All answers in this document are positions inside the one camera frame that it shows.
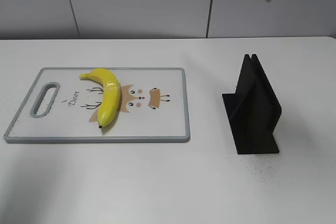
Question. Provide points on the white grey cutting board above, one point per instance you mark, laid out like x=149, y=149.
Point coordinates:
x=61, y=108

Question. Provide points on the yellow plastic banana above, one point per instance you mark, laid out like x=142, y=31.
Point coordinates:
x=111, y=94

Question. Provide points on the black knife stand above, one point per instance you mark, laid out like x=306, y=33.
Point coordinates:
x=253, y=110

